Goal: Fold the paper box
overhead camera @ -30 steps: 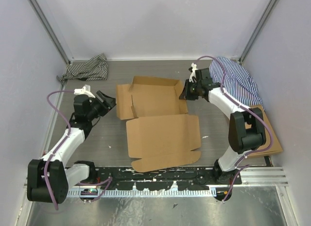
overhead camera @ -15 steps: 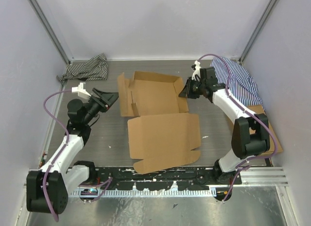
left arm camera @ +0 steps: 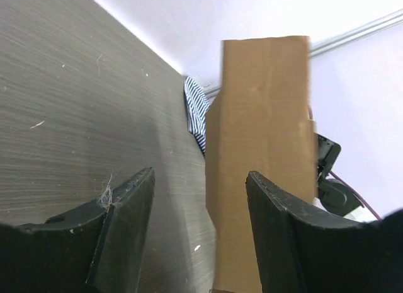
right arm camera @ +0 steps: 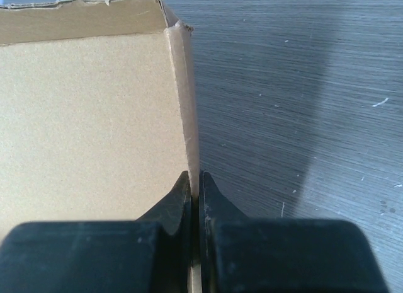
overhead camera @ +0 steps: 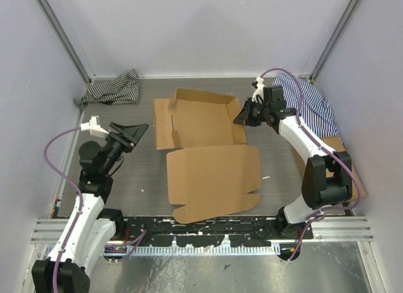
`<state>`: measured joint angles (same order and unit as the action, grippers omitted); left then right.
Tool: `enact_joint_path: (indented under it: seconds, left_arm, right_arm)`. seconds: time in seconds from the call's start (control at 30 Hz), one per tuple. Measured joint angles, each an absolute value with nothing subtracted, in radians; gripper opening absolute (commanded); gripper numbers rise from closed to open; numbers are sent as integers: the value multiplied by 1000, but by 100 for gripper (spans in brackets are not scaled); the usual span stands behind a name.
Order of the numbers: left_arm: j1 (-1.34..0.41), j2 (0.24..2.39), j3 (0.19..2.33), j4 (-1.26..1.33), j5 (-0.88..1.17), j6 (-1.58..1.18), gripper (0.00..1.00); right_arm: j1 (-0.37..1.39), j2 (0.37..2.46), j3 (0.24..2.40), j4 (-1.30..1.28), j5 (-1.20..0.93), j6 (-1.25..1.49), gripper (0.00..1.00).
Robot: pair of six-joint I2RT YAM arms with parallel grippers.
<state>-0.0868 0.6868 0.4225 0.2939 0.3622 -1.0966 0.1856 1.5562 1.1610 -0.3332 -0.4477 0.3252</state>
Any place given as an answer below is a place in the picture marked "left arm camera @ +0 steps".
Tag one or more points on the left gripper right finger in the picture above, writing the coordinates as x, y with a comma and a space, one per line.
301, 248

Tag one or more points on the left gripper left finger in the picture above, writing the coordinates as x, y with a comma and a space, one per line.
95, 247

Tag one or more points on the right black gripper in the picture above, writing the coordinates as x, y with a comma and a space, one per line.
334, 195

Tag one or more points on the brown cardboard box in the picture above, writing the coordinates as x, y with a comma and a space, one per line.
259, 121

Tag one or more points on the blue white striped cloth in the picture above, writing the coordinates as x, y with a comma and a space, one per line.
197, 106

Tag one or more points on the right aluminium corner post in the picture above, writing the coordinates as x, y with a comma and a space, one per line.
356, 34

